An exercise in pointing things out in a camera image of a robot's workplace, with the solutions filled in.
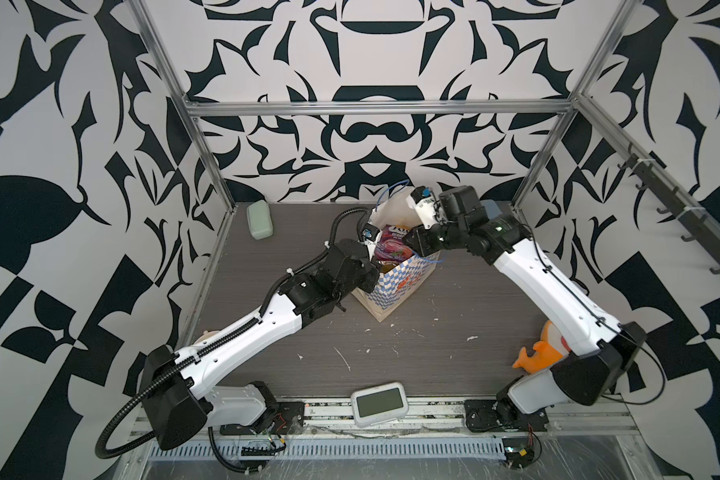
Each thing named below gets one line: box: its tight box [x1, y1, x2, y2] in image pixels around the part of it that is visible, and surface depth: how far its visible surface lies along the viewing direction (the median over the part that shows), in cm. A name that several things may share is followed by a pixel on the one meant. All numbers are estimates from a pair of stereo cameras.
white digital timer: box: [350, 382, 409, 428], surface depth 75 cm
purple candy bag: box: [374, 224, 414, 263], surface depth 90 cm
